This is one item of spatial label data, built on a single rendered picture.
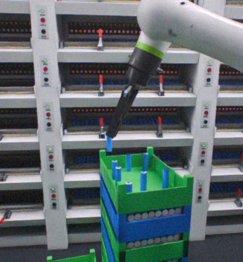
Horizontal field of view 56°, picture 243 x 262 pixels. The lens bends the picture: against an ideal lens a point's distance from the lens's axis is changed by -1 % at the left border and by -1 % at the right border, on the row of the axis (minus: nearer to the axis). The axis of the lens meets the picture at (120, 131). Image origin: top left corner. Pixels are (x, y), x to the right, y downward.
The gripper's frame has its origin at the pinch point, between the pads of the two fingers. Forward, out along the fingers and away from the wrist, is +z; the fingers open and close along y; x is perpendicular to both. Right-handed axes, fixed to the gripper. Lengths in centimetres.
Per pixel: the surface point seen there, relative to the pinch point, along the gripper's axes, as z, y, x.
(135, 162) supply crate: 11.0, 8.0, -11.1
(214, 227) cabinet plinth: 38, 46, -63
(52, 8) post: -27, 14, 46
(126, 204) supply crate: 8.7, -23.3, -15.7
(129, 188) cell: 5.9, -20.6, -14.5
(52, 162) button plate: 32.5, 12.0, 21.7
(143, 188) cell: 8.2, -12.3, -17.8
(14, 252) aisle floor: 81, 4, 20
